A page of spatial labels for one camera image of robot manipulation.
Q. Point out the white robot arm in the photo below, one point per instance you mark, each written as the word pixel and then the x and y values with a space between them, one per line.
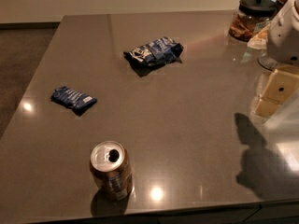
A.
pixel 281 58

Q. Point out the blue chip bag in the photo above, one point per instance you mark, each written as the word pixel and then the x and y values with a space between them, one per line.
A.
pixel 158 52

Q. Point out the glass jar with black lid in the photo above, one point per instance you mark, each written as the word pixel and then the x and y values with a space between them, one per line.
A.
pixel 250 15

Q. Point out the clear glass bowl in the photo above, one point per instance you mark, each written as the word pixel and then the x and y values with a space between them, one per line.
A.
pixel 266 61

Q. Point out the small blue snack bag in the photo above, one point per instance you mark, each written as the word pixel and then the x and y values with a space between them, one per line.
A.
pixel 72 99

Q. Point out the orange soda can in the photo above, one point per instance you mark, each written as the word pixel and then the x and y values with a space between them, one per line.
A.
pixel 111 170

